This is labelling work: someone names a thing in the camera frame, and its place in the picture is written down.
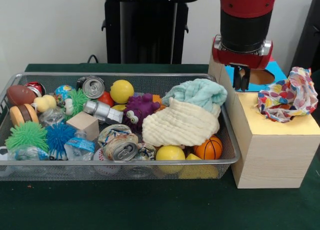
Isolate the mint green knitted cloth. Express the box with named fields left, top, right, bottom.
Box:
left=161, top=78, right=228, bottom=113

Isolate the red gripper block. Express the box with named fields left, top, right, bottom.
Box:
left=211, top=34, right=274, bottom=92

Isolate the small blue spiky puffer ball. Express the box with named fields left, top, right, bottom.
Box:
left=46, top=122, right=77, bottom=160

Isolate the purple spiky monster toy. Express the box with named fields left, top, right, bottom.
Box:
left=122, top=93, right=161, bottom=128

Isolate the yellow ball with goggle face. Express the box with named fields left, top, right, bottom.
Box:
left=109, top=79, right=135, bottom=104

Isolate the brown toy football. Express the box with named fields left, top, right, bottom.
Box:
left=6, top=84, right=38, bottom=106

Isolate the confetti print cloth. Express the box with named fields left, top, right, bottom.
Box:
left=257, top=66, right=319, bottom=123

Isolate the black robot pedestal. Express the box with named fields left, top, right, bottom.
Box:
left=96, top=0, right=202, bottom=64

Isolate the silver drink can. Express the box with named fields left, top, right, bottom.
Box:
left=97, top=124, right=140, bottom=162

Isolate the shallow wire mesh bin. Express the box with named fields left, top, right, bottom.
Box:
left=0, top=72, right=242, bottom=182

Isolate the wooden box with three holes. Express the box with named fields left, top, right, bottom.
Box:
left=207, top=37, right=320, bottom=189

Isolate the plain yellow ball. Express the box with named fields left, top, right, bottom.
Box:
left=156, top=145, right=187, bottom=173

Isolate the green spiky puffer ball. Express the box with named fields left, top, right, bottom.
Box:
left=4, top=121, right=50, bottom=152

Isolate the orange toy basketball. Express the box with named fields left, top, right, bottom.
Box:
left=193, top=135, right=224, bottom=160

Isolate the cream knitted cloth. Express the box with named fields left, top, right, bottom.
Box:
left=142, top=97, right=221, bottom=146

